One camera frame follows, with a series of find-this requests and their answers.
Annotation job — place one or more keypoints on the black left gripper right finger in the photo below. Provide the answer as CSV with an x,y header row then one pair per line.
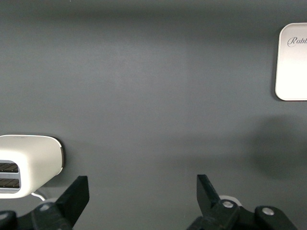
x,y
208,203

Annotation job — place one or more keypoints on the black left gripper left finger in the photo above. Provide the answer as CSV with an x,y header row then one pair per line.
x,y
72,201

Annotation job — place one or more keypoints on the cream two-slot toaster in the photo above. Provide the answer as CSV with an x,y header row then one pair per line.
x,y
36,158

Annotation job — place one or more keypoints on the cream rectangular rabbit-print tray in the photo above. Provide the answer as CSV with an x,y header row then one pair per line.
x,y
292,72

